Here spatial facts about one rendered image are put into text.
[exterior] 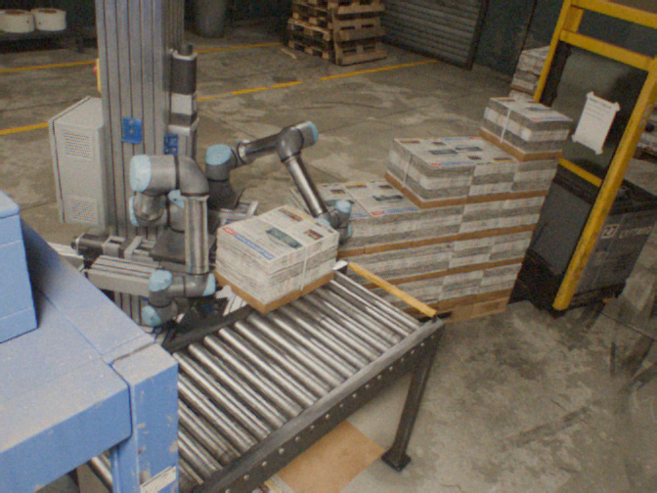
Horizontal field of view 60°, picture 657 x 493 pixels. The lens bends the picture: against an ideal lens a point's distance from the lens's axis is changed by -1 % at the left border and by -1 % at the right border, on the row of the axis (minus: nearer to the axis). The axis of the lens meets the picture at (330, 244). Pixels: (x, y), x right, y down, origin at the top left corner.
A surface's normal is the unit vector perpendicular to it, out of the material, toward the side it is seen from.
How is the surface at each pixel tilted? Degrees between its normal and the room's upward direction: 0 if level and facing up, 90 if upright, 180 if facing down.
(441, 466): 0
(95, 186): 90
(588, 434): 0
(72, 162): 90
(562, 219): 90
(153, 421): 90
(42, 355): 0
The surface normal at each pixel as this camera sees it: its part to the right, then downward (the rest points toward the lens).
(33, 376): 0.14, -0.85
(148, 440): 0.73, 0.44
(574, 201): -0.90, 0.11
